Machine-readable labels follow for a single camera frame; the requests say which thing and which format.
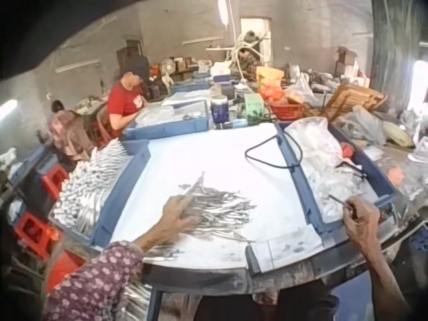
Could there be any heap of white wrapped packets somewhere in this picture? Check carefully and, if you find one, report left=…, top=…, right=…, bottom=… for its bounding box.
left=52, top=138, right=132, bottom=232

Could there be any grey curtain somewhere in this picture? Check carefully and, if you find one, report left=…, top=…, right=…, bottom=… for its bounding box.
left=370, top=0, right=423, bottom=113

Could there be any machine with white hoses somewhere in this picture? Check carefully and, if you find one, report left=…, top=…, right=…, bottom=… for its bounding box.
left=229, top=29, right=272, bottom=83

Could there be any white plastic bag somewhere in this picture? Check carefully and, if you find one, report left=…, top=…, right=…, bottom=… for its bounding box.
left=286, top=71, right=319, bottom=105

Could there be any crumpled clear plastic bag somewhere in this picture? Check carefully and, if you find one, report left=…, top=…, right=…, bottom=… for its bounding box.
left=333, top=105, right=387, bottom=145

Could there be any thin metal piece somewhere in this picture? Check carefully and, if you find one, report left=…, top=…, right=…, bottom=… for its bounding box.
left=328, top=194, right=356, bottom=217

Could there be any small desk fan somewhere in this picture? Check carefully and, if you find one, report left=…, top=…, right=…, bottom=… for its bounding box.
left=159, top=58, right=177, bottom=77

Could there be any black cable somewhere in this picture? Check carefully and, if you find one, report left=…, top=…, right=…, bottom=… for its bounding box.
left=245, top=131, right=304, bottom=169

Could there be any red plastic crate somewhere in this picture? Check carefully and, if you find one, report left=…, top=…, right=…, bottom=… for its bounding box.
left=45, top=249, right=86, bottom=292

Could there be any orange plastic bag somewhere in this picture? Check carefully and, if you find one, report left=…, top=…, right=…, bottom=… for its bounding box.
left=255, top=66, right=286, bottom=101

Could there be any long blue plastic tray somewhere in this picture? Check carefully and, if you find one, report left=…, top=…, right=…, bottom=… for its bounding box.
left=124, top=99, right=214, bottom=141

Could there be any stack of blue crates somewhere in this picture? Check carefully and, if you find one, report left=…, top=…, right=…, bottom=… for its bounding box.
left=9, top=143, right=62, bottom=189

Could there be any dark blue jar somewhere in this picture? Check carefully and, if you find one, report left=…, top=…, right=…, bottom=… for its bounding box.
left=210, top=94, right=230, bottom=130

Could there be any red plastic stool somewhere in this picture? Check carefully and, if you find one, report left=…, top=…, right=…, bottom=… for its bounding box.
left=13, top=211, right=51, bottom=252
left=41, top=165, right=70, bottom=202

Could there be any stack of cardboard boxes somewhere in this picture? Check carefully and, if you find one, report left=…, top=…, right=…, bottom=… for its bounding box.
left=335, top=45, right=361, bottom=78

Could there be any white table sheet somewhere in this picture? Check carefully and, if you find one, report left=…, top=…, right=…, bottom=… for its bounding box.
left=109, top=122, right=327, bottom=270

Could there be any blue tray with clear bags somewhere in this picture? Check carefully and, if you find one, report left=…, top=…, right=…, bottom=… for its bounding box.
left=276, top=119, right=399, bottom=235

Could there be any white box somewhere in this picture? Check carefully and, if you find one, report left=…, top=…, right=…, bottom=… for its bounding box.
left=209, top=61, right=232, bottom=77

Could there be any person's right hand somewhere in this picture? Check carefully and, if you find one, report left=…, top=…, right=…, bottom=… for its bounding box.
left=342, top=197, right=382, bottom=250

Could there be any heap of clear plastic bags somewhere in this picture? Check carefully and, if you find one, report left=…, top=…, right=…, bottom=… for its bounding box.
left=284, top=116, right=379, bottom=220

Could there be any pile of metal pieces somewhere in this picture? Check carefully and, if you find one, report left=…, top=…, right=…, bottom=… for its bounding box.
left=176, top=171, right=259, bottom=244

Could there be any blue tray with white packets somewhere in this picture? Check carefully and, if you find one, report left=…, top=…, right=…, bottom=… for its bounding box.
left=48, top=138, right=152, bottom=249

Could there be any white tube light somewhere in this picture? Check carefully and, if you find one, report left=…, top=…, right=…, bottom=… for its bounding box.
left=181, top=35, right=224, bottom=47
left=54, top=59, right=102, bottom=74

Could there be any black hand tool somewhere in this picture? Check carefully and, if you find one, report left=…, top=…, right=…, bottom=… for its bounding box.
left=334, top=159, right=366, bottom=179

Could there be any red plastic basket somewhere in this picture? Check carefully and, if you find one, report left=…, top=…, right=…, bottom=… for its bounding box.
left=267, top=99, right=306, bottom=121

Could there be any person's left hand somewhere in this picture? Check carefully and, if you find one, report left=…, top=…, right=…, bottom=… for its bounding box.
left=161, top=195, right=203, bottom=235

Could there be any bundle of metal pieces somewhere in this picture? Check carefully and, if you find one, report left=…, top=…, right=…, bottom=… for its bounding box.
left=119, top=283, right=155, bottom=321

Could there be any green box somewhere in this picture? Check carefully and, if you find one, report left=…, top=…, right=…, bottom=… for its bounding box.
left=243, top=93, right=265, bottom=118

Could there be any small red object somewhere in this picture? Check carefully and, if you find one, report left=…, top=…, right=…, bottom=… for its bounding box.
left=340, top=141, right=356, bottom=160

